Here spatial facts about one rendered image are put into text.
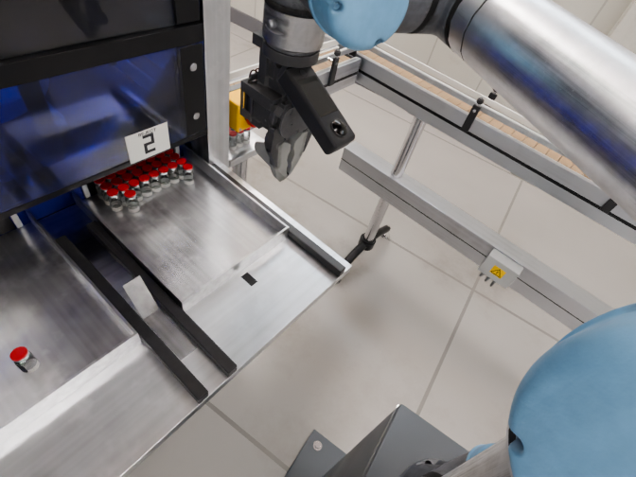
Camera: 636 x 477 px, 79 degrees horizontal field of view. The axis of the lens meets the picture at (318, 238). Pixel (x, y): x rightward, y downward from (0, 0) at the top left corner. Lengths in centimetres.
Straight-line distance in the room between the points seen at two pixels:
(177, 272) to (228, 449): 90
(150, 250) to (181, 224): 8
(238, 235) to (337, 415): 97
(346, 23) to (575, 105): 18
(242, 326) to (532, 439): 56
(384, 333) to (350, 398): 34
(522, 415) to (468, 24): 32
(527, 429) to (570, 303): 142
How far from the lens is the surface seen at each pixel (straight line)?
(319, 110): 50
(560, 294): 159
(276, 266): 77
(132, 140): 78
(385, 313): 185
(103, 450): 65
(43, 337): 74
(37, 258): 84
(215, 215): 85
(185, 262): 77
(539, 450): 19
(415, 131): 149
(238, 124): 93
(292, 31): 49
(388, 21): 38
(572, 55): 35
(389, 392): 169
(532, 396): 18
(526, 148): 133
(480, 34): 40
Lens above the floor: 150
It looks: 48 degrees down
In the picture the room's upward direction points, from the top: 16 degrees clockwise
